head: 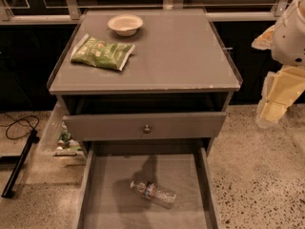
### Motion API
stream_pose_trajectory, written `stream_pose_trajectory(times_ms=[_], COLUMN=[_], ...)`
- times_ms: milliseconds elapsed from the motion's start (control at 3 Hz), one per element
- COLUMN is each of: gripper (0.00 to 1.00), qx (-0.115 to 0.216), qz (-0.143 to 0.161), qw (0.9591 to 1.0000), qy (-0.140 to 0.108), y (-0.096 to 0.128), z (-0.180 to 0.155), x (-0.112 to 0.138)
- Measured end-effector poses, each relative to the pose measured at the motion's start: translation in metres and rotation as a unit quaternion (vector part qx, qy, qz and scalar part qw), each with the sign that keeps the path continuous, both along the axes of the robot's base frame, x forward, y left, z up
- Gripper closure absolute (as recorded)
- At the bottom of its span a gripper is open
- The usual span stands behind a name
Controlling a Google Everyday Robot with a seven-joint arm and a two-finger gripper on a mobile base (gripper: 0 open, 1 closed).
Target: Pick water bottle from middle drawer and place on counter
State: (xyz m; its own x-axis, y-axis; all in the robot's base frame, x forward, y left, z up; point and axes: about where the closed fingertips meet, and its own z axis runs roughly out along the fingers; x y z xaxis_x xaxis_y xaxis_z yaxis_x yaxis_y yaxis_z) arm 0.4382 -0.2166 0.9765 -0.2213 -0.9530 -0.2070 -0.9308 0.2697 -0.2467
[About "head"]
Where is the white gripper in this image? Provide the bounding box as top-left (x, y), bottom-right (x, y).
top-left (252, 0), bottom-right (305, 129)

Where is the clear plastic water bottle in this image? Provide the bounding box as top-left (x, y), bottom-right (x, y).
top-left (130, 180), bottom-right (177, 209)

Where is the grey drawer cabinet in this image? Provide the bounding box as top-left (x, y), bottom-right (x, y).
top-left (49, 10), bottom-right (241, 149)

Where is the grey top drawer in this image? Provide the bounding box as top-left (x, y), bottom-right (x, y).
top-left (63, 112), bottom-right (226, 141)

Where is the round metal drawer knob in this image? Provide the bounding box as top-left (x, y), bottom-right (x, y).
top-left (143, 125), bottom-right (151, 134)

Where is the grey open middle drawer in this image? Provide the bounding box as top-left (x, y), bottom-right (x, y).
top-left (73, 143), bottom-right (222, 229)

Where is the white paper bowl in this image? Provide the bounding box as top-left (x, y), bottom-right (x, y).
top-left (108, 14), bottom-right (144, 37)

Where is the green chip bag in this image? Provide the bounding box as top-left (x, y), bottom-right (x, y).
top-left (71, 34), bottom-right (135, 72)

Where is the clear plastic storage bin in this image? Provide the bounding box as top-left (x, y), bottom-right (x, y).
top-left (38, 103), bottom-right (87, 158)

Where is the black metal floor bar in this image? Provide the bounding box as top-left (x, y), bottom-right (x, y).
top-left (1, 130), bottom-right (39, 198)

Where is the metal railing frame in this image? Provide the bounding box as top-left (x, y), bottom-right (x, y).
top-left (0, 0), bottom-right (293, 25)

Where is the black cable on floor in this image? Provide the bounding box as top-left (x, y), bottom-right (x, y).
top-left (0, 112), bottom-right (41, 141)

